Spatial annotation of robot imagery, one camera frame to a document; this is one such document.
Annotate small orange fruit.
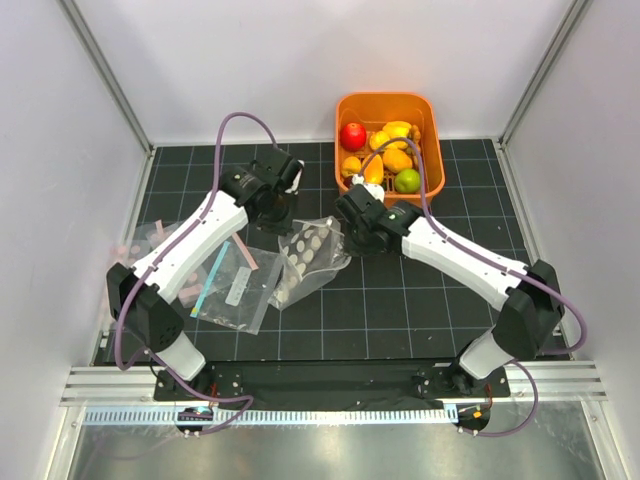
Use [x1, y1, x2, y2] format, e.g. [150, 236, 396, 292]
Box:
[340, 156, 362, 178]

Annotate orange plastic basket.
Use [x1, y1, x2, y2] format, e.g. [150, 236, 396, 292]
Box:
[334, 92, 446, 206]

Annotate blue zipper clear bag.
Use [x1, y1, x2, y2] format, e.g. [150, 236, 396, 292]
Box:
[182, 238, 283, 335]

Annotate white dotted zip bag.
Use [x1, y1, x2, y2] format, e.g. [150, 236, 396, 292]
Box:
[269, 216, 351, 311]

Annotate red apple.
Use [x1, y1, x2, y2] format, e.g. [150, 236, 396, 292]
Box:
[339, 122, 367, 152]

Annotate white slotted cable duct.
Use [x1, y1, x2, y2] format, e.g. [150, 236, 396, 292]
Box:
[83, 405, 458, 428]

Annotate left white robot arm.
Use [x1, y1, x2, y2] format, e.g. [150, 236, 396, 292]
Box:
[106, 148, 305, 400]

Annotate yellow bell pepper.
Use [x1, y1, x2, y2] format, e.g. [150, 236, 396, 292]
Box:
[382, 121, 412, 139]

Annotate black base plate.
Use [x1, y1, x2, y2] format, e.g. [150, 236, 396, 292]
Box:
[149, 358, 511, 409]

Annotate yellow mango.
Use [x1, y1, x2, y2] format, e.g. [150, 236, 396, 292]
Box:
[364, 154, 385, 185]

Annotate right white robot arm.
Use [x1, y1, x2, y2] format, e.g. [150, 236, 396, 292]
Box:
[335, 184, 565, 396]

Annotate green apple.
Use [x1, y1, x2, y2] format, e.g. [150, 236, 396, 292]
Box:
[394, 168, 421, 195]

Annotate yellow pear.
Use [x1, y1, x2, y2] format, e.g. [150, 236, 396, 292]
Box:
[368, 130, 402, 151]

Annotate pink dotted zip bag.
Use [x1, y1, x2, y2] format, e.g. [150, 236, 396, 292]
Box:
[110, 220, 206, 309]

